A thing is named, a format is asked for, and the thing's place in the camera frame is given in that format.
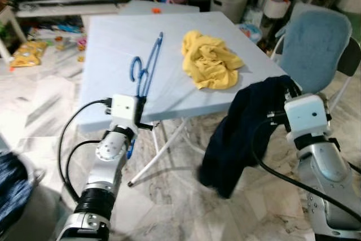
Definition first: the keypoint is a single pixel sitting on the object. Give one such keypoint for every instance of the pale plastic folding table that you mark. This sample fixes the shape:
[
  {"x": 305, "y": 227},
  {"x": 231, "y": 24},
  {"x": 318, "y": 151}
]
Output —
[{"x": 101, "y": 49}]

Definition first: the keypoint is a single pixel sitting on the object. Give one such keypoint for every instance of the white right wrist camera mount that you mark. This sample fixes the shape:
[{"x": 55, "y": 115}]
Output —
[{"x": 307, "y": 114}]

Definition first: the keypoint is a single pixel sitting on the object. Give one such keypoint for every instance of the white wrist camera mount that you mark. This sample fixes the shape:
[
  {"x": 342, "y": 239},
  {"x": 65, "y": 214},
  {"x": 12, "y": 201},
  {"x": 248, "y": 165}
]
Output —
[
  {"x": 125, "y": 111},
  {"x": 307, "y": 114}
]

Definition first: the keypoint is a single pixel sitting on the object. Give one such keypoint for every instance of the blue plastic hanger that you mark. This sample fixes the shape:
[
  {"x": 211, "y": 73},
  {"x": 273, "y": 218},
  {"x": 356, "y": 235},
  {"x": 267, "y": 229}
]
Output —
[{"x": 154, "y": 55}]

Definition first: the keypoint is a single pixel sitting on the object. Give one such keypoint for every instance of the white round bin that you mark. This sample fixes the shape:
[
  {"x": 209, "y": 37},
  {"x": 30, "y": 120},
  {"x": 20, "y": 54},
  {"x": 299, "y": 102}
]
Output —
[{"x": 230, "y": 4}]

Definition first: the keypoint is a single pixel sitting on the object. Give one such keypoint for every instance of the folding chair with blue cover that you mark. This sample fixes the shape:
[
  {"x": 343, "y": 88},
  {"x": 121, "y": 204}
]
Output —
[{"x": 313, "y": 43}]

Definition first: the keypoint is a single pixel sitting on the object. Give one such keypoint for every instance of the yellow snack bag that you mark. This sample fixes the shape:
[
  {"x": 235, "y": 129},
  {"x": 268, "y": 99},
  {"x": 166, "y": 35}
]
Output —
[{"x": 28, "y": 53}]

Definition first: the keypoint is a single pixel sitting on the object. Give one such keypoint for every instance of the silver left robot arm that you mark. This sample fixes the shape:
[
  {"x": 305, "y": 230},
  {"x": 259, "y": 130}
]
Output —
[{"x": 107, "y": 156}]

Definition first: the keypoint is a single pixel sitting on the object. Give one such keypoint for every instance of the yellow garment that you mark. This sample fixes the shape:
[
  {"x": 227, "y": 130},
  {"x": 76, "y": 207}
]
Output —
[{"x": 208, "y": 63}]

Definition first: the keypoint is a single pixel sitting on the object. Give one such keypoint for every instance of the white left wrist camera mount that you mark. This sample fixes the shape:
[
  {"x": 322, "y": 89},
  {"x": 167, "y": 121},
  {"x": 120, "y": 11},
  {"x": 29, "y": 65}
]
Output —
[{"x": 125, "y": 111}]

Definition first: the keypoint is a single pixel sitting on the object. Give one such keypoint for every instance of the small pale low table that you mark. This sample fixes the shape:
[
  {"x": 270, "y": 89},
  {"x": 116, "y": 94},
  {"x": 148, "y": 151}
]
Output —
[{"x": 158, "y": 7}]

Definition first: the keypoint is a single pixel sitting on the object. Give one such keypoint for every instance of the navy blue garment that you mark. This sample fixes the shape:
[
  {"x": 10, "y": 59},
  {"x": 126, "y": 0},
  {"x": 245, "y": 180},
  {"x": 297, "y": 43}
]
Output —
[{"x": 237, "y": 134}]

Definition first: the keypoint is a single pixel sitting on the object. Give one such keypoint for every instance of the white television stand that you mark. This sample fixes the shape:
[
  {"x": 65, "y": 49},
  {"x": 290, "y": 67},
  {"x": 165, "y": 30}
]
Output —
[{"x": 73, "y": 8}]

